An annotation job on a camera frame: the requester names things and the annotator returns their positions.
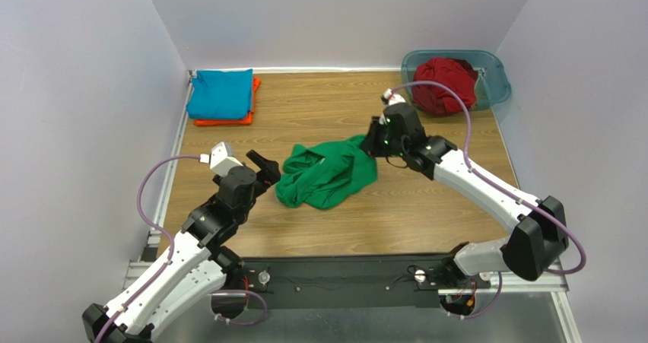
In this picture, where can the blue folded t shirt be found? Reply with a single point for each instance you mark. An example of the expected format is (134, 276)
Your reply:
(221, 95)

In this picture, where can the teal plastic basket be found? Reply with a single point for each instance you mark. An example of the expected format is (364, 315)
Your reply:
(492, 86)

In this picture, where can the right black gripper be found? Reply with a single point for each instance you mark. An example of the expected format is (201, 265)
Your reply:
(374, 138)

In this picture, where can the orange folded t shirt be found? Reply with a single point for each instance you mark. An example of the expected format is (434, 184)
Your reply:
(247, 120)

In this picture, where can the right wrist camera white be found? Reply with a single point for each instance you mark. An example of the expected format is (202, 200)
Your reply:
(390, 98)

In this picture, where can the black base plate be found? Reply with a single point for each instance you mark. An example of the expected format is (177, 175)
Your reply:
(361, 281)

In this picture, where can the green t shirt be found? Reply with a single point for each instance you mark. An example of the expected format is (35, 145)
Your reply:
(324, 175)

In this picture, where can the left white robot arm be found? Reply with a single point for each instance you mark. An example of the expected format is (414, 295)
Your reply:
(197, 260)

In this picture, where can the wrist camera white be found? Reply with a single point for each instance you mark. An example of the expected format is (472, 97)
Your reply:
(390, 98)
(221, 160)

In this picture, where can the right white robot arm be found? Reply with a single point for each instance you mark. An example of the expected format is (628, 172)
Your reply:
(535, 227)

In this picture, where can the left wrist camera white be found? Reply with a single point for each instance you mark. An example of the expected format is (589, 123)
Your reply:
(221, 160)

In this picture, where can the red t shirt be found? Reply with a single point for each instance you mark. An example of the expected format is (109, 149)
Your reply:
(456, 74)

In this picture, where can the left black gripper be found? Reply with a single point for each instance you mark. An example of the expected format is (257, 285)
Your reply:
(266, 169)

